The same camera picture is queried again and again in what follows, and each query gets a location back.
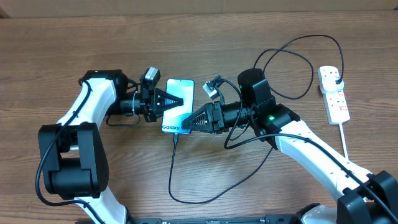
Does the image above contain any white charger plug adapter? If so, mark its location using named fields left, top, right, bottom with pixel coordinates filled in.
left=320, top=76, right=345, bottom=94

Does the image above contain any white power strip cord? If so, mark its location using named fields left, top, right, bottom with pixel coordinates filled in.
left=338, top=122, right=349, bottom=159

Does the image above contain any white power strip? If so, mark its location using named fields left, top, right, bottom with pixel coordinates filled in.
left=317, top=65, right=350, bottom=124

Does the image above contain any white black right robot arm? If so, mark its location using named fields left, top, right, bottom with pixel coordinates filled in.
left=182, top=68, right=397, bottom=223

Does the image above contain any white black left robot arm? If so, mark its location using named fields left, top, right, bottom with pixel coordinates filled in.
left=35, top=67, right=183, bottom=223

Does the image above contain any blue Galaxy smartphone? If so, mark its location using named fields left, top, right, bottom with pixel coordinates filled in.
left=162, top=79, right=195, bottom=134

